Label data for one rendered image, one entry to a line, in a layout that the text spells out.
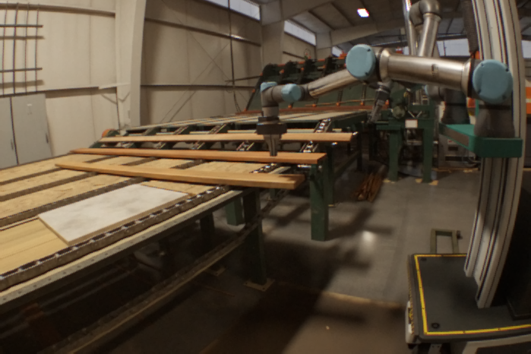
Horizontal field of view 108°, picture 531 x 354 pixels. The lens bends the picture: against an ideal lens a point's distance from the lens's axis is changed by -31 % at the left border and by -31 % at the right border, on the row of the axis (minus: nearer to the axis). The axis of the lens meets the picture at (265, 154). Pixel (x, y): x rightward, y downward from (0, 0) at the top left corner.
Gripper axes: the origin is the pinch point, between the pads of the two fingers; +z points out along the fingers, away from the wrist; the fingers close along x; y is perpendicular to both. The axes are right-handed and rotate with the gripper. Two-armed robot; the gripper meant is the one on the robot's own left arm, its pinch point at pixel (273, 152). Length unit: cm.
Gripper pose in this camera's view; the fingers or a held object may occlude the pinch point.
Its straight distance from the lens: 128.9
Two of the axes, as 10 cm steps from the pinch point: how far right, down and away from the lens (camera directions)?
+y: 4.3, -1.8, 8.8
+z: 0.7, 9.8, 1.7
